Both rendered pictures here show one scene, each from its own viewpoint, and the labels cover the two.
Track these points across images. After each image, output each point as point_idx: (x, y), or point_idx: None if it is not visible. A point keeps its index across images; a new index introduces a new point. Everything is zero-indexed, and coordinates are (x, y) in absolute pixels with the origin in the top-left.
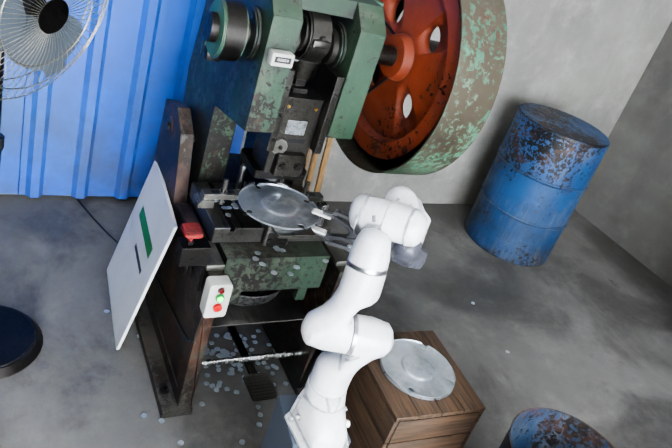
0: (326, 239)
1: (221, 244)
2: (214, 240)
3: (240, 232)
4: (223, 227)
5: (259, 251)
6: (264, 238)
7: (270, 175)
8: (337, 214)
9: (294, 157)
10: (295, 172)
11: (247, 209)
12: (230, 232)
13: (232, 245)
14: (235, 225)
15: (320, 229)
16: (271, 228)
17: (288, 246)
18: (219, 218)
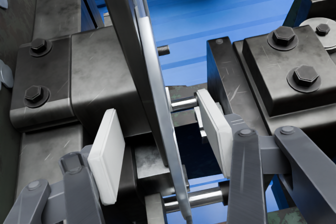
0: (55, 188)
1: None
2: None
3: (66, 6)
4: None
5: (3, 12)
6: (48, 39)
7: (227, 67)
8: (288, 137)
9: (326, 58)
10: (282, 83)
11: None
12: None
13: None
14: (84, 4)
15: (115, 163)
16: (89, 35)
17: (2, 127)
18: (93, 8)
